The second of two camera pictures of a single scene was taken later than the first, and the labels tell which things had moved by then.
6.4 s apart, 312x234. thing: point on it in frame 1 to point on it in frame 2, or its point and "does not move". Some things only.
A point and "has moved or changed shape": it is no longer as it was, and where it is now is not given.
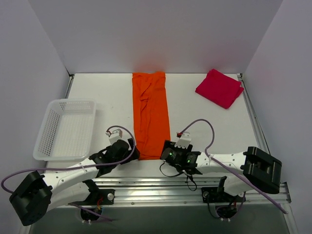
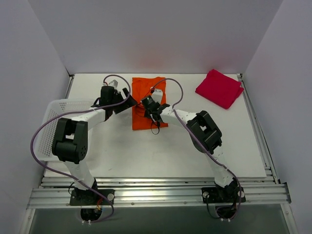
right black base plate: [211, 195] does not move
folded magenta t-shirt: [219, 88] does not move
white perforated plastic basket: [68, 133] does not move
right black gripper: [164, 149] to [156, 112]
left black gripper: [132, 148] to [125, 100]
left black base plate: [97, 197] does not move
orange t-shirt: [152, 128] has moved or changed shape
